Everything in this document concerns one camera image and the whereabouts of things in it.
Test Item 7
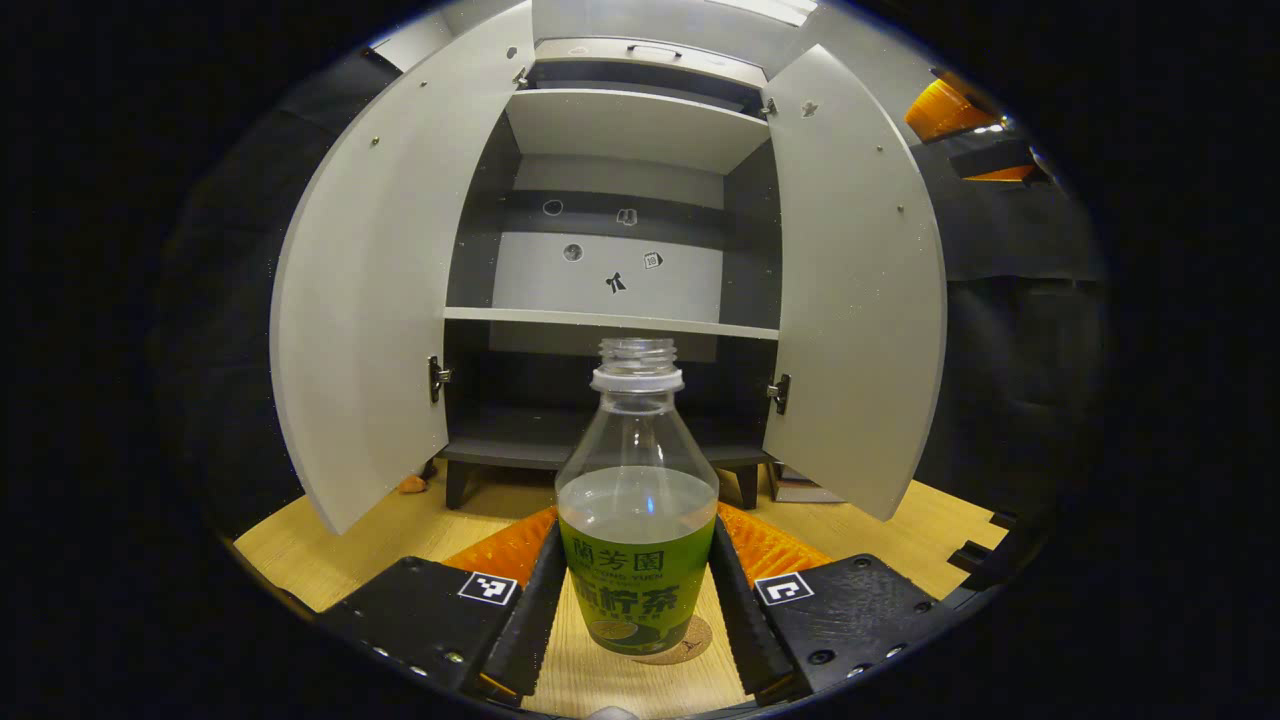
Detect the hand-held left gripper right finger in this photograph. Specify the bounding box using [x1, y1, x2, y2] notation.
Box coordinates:
[707, 500, 951, 706]

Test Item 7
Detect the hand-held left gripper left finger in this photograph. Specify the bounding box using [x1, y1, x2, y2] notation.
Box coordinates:
[318, 505, 569, 701]

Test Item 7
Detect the round brown coaster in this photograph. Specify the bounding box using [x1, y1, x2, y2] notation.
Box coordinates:
[630, 615, 713, 666]

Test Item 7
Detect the green label clear bottle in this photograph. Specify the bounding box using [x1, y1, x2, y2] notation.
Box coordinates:
[555, 338, 719, 657]

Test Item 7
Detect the white cabinet door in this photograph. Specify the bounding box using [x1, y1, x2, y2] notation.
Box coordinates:
[270, 0, 536, 536]
[762, 45, 947, 522]

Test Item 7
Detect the white and grey cabinet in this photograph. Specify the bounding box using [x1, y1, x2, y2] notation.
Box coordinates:
[430, 38, 791, 511]

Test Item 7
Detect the black backdrop cloth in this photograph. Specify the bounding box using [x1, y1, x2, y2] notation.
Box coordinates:
[150, 50, 1111, 541]

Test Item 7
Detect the long ceiling light panel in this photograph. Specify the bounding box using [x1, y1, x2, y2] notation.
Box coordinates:
[705, 0, 819, 26]

